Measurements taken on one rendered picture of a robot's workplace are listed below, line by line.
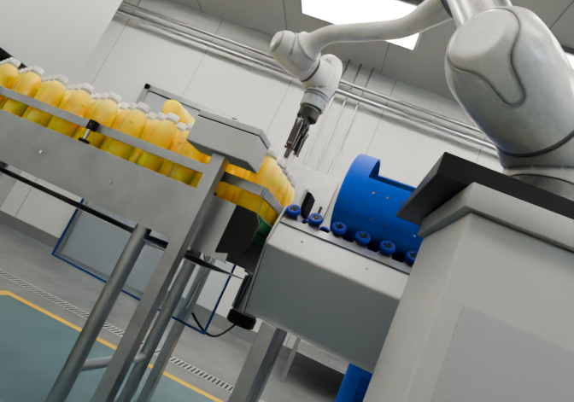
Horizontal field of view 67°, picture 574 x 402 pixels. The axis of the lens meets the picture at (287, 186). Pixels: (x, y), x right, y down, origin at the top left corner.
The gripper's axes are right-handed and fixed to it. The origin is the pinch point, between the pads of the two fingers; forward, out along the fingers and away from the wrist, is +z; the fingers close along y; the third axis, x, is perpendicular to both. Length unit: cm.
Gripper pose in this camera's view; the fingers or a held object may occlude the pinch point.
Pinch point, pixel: (287, 161)
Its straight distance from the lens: 147.2
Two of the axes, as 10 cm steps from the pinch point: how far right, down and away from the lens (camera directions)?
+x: -8.9, -3.4, 3.0
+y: 2.1, 2.9, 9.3
